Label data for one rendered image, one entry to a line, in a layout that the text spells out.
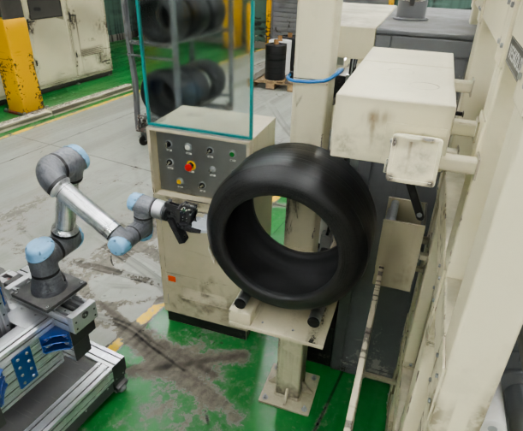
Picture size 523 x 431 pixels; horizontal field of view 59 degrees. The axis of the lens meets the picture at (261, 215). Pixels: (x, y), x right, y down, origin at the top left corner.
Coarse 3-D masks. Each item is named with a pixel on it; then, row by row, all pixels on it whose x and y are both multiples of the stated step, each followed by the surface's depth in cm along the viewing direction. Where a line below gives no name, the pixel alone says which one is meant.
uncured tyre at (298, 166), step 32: (256, 160) 153; (288, 160) 147; (320, 160) 151; (224, 192) 153; (256, 192) 147; (288, 192) 144; (320, 192) 142; (352, 192) 147; (224, 224) 157; (256, 224) 188; (352, 224) 144; (224, 256) 164; (256, 256) 189; (288, 256) 189; (320, 256) 184; (352, 256) 147; (256, 288) 166; (288, 288) 180; (320, 288) 159; (352, 288) 157
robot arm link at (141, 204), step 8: (136, 192) 181; (128, 200) 179; (136, 200) 178; (144, 200) 178; (152, 200) 178; (128, 208) 180; (136, 208) 179; (144, 208) 177; (136, 216) 181; (144, 216) 180
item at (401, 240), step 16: (400, 208) 186; (384, 224) 171; (400, 224) 169; (416, 224) 168; (384, 240) 174; (400, 240) 172; (416, 240) 170; (384, 256) 177; (400, 256) 175; (416, 256) 173; (384, 272) 181; (400, 272) 178; (400, 288) 182
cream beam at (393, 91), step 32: (384, 64) 126; (416, 64) 127; (448, 64) 128; (352, 96) 99; (384, 96) 99; (416, 96) 99; (448, 96) 100; (352, 128) 102; (384, 128) 100; (416, 128) 97; (448, 128) 95; (384, 160) 103
